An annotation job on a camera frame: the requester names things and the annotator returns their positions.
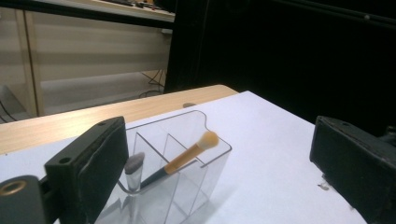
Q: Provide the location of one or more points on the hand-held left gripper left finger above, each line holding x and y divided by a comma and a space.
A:
87, 168

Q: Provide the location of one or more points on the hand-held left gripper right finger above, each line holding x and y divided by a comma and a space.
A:
355, 168

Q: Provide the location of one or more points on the silver-ferrule black makeup brush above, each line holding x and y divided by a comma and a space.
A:
134, 165

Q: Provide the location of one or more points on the orange-tipped black makeup brush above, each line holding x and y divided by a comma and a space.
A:
186, 155

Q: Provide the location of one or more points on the clear acrylic organizer box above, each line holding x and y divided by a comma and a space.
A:
199, 186

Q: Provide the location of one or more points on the wooden table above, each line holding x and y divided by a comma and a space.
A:
93, 118

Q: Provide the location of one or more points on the white table cover sheet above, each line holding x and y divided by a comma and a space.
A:
264, 155

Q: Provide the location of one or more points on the black curtain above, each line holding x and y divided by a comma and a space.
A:
280, 46

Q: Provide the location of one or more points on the beige background shelf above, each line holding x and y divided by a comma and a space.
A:
124, 11

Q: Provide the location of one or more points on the black horizontal frame bar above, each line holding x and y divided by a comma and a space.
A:
93, 15

